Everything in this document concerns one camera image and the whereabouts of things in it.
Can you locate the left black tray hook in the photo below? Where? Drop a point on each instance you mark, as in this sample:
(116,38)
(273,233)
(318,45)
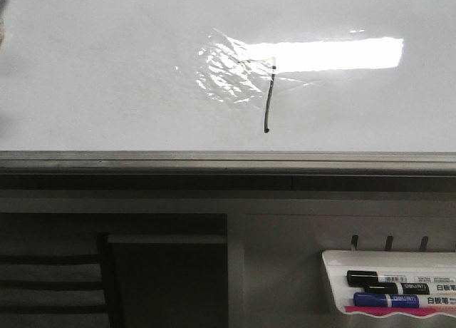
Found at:
(354,242)

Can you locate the middle black tray hook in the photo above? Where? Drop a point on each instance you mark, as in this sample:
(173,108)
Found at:
(389,243)

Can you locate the black and white whiteboard marker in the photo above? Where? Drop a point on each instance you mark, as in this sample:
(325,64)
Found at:
(3,9)

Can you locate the black capped marker top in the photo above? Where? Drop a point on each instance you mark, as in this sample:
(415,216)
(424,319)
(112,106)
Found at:
(358,278)

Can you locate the black capped marker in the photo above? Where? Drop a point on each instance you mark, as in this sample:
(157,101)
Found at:
(410,288)
(358,278)

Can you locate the white plastic marker tray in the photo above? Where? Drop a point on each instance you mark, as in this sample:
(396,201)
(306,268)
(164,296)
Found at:
(422,267)

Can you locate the large white whiteboard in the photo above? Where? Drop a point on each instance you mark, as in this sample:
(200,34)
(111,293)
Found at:
(299,75)

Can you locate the blue capped whiteboard marker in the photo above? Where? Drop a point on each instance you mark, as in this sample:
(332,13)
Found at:
(364,299)

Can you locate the black capped marker middle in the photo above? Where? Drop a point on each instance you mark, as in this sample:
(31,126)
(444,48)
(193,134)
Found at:
(410,288)

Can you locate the grey aluminium whiteboard frame rail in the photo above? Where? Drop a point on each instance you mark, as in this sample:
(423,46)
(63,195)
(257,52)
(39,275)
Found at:
(227,163)

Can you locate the right black tray hook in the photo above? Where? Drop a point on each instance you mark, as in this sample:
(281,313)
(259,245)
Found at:
(424,244)

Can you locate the black tray hook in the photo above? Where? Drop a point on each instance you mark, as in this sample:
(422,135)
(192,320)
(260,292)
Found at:
(389,243)
(354,242)
(424,244)

